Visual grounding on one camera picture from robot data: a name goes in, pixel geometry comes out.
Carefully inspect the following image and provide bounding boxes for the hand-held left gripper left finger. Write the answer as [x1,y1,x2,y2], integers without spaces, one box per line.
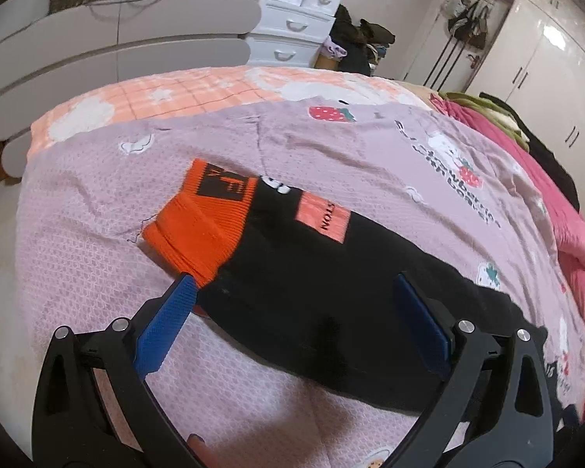
[32,274,210,468]

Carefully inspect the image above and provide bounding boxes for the white drawer cabinet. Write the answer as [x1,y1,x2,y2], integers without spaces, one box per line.
[246,0,347,69]

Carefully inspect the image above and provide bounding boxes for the orange checked bedsheet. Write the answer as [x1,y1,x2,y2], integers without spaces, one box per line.
[29,66,434,157]

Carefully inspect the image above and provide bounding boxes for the white door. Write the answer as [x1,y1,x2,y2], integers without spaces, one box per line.
[404,0,512,94]

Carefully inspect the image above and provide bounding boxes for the white wardrobe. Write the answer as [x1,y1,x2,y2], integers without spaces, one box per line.
[465,0,585,198]

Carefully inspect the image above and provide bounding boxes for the black cloth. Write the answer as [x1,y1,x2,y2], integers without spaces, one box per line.
[478,92,582,214]

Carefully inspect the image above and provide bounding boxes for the green blanket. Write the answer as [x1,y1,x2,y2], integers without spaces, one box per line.
[443,90,530,145]

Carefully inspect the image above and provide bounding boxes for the pink quilt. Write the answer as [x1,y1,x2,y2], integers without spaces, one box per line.
[429,92,585,336]

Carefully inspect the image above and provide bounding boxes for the pile of dark clothes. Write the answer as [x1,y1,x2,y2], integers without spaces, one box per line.
[314,5,397,77]

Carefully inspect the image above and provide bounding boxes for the hanging bags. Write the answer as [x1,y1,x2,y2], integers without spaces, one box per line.
[446,0,491,50]

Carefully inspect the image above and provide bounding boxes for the person's left hand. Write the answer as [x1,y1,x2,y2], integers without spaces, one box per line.
[188,433,210,468]

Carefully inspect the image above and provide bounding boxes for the grey padded headboard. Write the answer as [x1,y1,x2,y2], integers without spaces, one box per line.
[0,0,262,181]

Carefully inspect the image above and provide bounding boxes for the black poles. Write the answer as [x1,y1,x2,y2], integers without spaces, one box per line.
[423,36,458,87]

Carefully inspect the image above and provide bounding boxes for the black and orange sweater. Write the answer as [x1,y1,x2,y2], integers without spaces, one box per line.
[141,158,551,417]

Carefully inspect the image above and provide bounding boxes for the pink strawberry printed blanket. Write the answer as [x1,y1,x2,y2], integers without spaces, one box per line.
[14,100,585,468]

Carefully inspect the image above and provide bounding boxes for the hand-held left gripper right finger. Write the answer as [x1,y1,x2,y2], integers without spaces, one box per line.
[384,272,555,468]

